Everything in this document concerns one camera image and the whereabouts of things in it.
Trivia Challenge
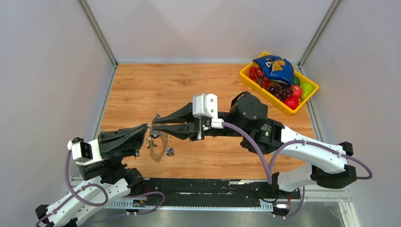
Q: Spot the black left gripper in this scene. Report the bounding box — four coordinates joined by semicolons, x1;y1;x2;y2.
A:
99;122;149;166

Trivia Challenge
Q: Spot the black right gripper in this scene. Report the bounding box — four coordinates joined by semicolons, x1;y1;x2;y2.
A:
153;101;247;141

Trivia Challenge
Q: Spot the metal key organizer ring plate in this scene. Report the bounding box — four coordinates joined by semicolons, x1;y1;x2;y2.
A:
146;114;172;163

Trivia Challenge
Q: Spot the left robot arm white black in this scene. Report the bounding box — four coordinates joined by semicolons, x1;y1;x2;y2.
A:
35;123;149;227

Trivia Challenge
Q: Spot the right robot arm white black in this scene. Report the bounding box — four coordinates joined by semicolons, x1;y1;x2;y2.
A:
152;92;358;198

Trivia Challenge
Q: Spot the yellow plastic bin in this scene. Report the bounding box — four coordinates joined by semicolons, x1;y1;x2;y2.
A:
240;52;319;115

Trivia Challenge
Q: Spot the red cherries bunch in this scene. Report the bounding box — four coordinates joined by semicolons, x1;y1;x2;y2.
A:
248;66;272;90

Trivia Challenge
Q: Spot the purple grape bunch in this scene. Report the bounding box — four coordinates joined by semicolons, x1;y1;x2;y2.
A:
267;84;294;102

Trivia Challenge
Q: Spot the blue chips bag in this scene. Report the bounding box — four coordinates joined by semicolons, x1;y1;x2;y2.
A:
253;55;294;86

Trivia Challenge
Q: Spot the red apple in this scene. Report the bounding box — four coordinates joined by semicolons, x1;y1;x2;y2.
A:
284;96;299;110

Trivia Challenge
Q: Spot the red peach fruit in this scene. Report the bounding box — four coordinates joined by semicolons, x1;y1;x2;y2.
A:
291;85;303;99

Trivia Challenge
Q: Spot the green apple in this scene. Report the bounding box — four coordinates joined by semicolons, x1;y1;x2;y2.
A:
299;82;314;100

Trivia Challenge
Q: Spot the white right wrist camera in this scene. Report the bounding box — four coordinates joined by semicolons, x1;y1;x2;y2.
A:
192;93;224;129

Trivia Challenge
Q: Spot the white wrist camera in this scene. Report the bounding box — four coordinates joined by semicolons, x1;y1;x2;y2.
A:
67;137;103;166
192;93;224;129

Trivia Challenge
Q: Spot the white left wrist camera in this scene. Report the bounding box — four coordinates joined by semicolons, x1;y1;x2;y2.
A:
67;137;103;166

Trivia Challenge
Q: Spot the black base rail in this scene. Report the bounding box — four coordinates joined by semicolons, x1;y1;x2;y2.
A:
84;178;301;214

